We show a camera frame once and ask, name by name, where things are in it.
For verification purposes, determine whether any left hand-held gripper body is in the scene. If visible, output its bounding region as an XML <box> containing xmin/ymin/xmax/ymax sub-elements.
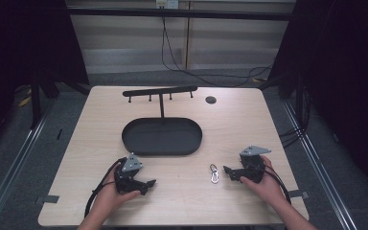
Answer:
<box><xmin>114</xmin><ymin>152</ymin><xmax>149</xmax><ymax>196</ymax></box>

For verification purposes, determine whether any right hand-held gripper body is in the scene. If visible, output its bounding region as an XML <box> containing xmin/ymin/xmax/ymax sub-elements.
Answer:
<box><xmin>236</xmin><ymin>145</ymin><xmax>272</xmax><ymax>185</ymax></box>

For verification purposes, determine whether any silver carabiner keyring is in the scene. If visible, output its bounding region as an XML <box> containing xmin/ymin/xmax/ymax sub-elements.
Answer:
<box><xmin>209</xmin><ymin>163</ymin><xmax>220</xmax><ymax>185</ymax></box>

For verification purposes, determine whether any black key rack with tray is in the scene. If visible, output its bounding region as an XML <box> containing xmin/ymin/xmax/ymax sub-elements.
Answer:
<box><xmin>121</xmin><ymin>85</ymin><xmax>203</xmax><ymax>157</ymax></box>

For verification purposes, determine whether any person's right hand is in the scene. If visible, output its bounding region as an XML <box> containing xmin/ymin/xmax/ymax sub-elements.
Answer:
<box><xmin>240</xmin><ymin>155</ymin><xmax>288</xmax><ymax>211</ymax></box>

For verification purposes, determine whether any person's left hand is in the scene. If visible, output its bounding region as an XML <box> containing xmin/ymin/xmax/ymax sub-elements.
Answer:
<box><xmin>92</xmin><ymin>174</ymin><xmax>142</xmax><ymax>219</ymax></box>

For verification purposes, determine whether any grey tape strip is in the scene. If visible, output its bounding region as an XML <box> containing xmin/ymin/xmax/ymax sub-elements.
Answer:
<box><xmin>34</xmin><ymin>194</ymin><xmax>60</xmax><ymax>206</ymax></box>
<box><xmin>288</xmin><ymin>189</ymin><xmax>311</xmax><ymax>199</ymax></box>

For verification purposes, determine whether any dark curtain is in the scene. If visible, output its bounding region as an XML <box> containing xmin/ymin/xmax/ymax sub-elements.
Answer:
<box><xmin>0</xmin><ymin>0</ymin><xmax>91</xmax><ymax>161</ymax></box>
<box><xmin>262</xmin><ymin>0</ymin><xmax>368</xmax><ymax>202</ymax></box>

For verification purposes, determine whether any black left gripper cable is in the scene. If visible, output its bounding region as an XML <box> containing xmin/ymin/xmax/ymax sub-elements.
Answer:
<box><xmin>83</xmin><ymin>157</ymin><xmax>127</xmax><ymax>219</ymax></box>

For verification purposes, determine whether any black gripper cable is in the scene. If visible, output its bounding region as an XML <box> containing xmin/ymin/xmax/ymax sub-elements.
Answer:
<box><xmin>83</xmin><ymin>157</ymin><xmax>127</xmax><ymax>219</ymax></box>
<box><xmin>263</xmin><ymin>169</ymin><xmax>292</xmax><ymax>205</ymax></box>

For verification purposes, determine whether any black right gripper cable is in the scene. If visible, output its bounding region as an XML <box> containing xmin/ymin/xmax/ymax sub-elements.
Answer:
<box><xmin>263</xmin><ymin>169</ymin><xmax>292</xmax><ymax>205</ymax></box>

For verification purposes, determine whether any bundle of black floor cables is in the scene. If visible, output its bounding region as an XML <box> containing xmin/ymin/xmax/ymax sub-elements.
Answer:
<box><xmin>278</xmin><ymin>84</ymin><xmax>312</xmax><ymax>149</ymax></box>

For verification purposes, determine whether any metal floor rail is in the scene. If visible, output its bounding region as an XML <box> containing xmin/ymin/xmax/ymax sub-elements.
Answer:
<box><xmin>282</xmin><ymin>100</ymin><xmax>362</xmax><ymax>230</ymax></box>
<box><xmin>0</xmin><ymin>102</ymin><xmax>57</xmax><ymax>230</ymax></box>

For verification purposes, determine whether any black hanging wall cable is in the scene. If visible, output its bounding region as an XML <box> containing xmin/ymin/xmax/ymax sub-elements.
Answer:
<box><xmin>160</xmin><ymin>14</ymin><xmax>275</xmax><ymax>88</ymax></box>

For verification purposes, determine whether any black horizontal frame bar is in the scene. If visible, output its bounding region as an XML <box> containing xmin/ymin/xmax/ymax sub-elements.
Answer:
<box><xmin>66</xmin><ymin>7</ymin><xmax>297</xmax><ymax>22</ymax></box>

